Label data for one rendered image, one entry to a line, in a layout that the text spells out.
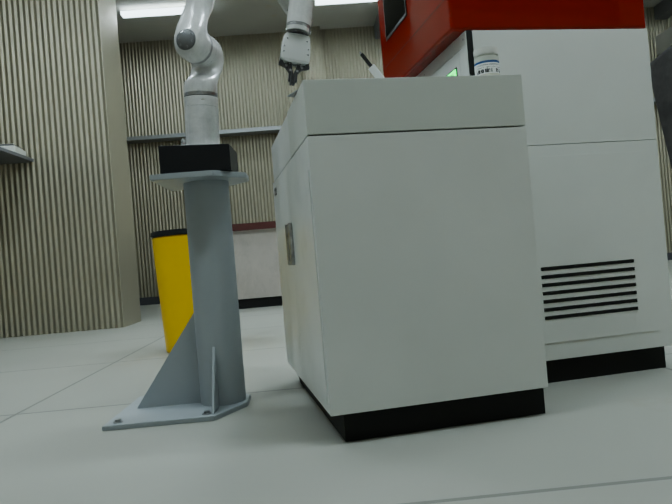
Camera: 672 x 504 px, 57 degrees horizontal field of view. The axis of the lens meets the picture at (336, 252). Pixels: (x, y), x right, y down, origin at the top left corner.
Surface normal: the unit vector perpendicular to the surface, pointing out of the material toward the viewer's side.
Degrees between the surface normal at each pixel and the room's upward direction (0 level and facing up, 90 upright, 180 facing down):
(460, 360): 90
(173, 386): 90
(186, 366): 90
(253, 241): 90
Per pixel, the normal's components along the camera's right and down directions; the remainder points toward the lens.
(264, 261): 0.04, -0.01
